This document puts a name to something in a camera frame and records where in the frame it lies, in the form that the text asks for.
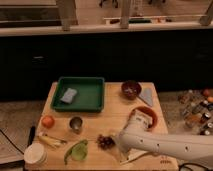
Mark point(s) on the white stacked plates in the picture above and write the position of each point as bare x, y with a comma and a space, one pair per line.
35, 154

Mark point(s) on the small metal cup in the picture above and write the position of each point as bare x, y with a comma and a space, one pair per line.
75, 124

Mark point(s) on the green plastic tray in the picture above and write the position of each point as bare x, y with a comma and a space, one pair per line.
89, 97

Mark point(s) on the green leafy vegetable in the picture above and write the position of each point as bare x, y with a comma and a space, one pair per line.
77, 152

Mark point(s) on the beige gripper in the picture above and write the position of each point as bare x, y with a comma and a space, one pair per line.
122, 149

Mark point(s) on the grey sponge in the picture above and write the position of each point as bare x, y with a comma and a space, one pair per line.
69, 95

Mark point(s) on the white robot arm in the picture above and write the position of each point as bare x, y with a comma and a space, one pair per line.
135, 135

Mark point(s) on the yellow banana pieces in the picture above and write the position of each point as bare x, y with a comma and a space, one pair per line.
51, 141

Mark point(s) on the orange fruit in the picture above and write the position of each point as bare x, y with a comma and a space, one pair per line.
48, 121

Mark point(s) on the black marker pen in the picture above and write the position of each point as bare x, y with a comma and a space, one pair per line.
31, 135

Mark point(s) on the orange clay bowl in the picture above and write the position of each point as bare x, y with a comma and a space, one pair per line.
148, 112

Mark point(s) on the dark brown bowl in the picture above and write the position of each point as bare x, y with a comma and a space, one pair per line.
131, 89

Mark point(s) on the grey triangular cloth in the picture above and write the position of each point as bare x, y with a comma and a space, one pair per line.
146, 96

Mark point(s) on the white handled brush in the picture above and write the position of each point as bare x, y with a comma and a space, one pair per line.
133, 156

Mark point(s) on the bunch of dark grapes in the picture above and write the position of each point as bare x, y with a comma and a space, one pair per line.
105, 142

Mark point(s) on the spice jar rack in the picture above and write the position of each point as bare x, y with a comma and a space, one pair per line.
197, 112

